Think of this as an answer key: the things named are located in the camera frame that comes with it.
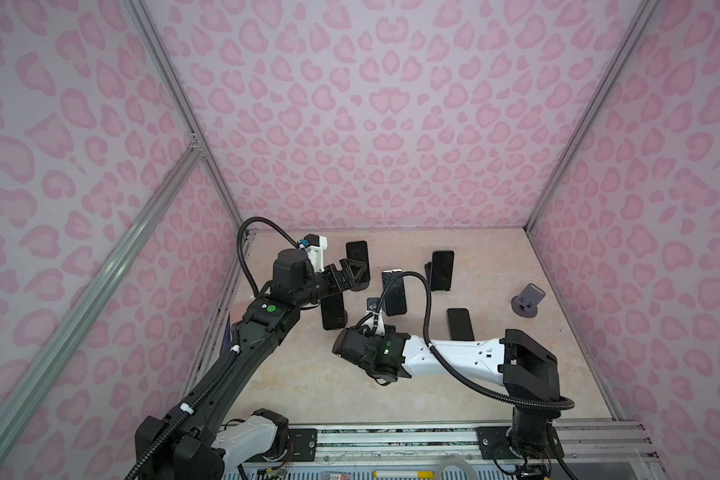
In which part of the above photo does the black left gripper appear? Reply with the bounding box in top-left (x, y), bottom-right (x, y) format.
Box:
top-left (294, 258), bottom-right (365, 310)

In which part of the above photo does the grey round stand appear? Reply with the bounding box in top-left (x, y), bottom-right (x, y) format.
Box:
top-left (510, 283), bottom-right (546, 318)

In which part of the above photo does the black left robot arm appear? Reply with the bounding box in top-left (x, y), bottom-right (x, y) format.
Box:
top-left (126, 248), bottom-right (367, 479)

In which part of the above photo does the round stand of back phone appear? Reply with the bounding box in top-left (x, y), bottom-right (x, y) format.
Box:
top-left (350, 281), bottom-right (370, 292)

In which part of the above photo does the centre silver-edged black phone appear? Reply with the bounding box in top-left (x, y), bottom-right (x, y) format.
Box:
top-left (381, 269), bottom-right (407, 317)

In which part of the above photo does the black folding stand back right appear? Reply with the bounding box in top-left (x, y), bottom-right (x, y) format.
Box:
top-left (424, 261), bottom-right (432, 291)

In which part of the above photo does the yellow white marker pen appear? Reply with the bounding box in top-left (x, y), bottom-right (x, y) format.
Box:
top-left (372, 470), bottom-right (435, 480)

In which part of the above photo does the clear plastic tube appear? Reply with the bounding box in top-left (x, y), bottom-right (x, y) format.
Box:
top-left (434, 455), bottom-right (480, 480)

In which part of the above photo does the left corner aluminium profile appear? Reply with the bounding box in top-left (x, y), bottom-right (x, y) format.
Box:
top-left (122, 0), bottom-right (242, 227)

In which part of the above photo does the corner aluminium profile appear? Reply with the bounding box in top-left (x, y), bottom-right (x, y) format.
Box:
top-left (122, 0), bottom-right (242, 227)
top-left (524, 0), bottom-right (664, 237)

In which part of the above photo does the left diagonal aluminium strut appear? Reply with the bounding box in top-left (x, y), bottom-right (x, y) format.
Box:
top-left (0, 145), bottom-right (204, 466)

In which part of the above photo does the right corner aluminium profile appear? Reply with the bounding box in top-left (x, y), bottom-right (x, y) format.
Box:
top-left (524, 0), bottom-right (664, 237)

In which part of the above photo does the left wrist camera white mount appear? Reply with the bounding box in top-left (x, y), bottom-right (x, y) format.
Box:
top-left (299, 234), bottom-right (328, 273)

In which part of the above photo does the black left corrugated cable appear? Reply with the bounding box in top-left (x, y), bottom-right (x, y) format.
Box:
top-left (122, 217), bottom-right (301, 480)

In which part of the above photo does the black corrugated cable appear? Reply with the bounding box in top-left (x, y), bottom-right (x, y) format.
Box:
top-left (353, 271), bottom-right (577, 412)
top-left (122, 217), bottom-right (301, 480)

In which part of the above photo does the black right corrugated cable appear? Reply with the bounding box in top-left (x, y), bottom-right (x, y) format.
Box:
top-left (353, 271), bottom-right (577, 412)

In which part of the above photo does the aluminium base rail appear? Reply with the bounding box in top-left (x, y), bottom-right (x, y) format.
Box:
top-left (136, 419), bottom-right (661, 480)

